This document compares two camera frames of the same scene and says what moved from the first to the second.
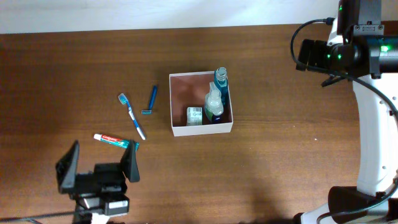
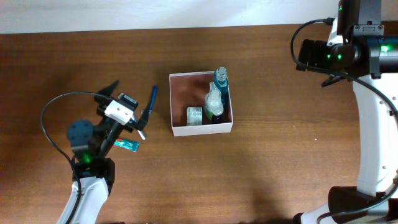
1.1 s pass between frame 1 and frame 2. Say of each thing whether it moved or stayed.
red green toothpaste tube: stayed
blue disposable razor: stayed
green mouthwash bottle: stayed
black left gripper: moved
